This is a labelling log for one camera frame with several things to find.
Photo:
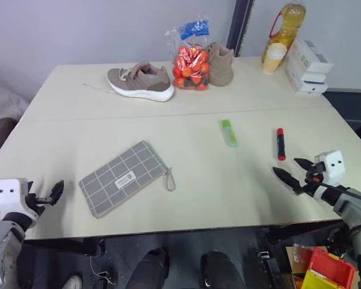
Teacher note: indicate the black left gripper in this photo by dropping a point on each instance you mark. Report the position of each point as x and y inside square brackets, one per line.
[34, 201]

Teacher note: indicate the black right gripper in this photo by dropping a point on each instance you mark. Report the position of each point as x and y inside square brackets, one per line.
[313, 179]

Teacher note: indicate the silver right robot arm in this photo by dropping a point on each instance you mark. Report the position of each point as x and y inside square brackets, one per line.
[353, 216]

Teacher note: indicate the grey checked pencil pouch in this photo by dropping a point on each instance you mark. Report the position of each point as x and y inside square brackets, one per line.
[121, 179]

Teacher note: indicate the red and black marker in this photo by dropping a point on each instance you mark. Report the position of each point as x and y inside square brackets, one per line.
[280, 144]

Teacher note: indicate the green highlighter pen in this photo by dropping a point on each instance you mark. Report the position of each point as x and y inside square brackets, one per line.
[229, 133]

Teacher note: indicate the brown cardboard box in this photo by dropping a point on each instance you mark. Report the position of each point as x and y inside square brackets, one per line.
[298, 265]

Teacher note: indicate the white shoe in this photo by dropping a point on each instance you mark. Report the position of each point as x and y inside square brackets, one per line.
[71, 282]

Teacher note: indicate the red plastic storage bin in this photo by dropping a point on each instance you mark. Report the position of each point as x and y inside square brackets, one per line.
[331, 265]

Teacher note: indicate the yellow plastic storage bin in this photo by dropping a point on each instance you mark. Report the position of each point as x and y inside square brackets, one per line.
[316, 280]

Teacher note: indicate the dark rounded shape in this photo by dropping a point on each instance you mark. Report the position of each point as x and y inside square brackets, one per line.
[150, 268]
[221, 269]

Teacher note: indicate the brown sneaker seen heel-on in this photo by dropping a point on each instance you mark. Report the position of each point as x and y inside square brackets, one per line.
[219, 66]

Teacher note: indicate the yellow cooking oil bottle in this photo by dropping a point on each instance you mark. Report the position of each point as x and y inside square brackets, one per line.
[287, 27]

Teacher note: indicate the brown sneaker with white sole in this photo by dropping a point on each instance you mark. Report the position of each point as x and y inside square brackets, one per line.
[141, 82]

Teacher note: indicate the plastic bag of orange fruit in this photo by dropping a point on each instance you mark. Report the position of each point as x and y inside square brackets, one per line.
[190, 64]

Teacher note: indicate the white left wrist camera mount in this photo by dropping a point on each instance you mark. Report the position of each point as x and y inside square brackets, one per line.
[9, 197]

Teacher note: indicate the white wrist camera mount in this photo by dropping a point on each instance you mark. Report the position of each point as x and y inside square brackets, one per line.
[9, 197]
[333, 165]

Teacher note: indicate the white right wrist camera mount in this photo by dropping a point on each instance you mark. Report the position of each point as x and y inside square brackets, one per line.
[333, 165]

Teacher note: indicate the black table frame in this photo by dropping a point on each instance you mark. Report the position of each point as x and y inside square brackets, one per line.
[66, 245]

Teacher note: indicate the dark blue vertical post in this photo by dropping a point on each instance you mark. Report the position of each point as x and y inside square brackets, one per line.
[242, 27]

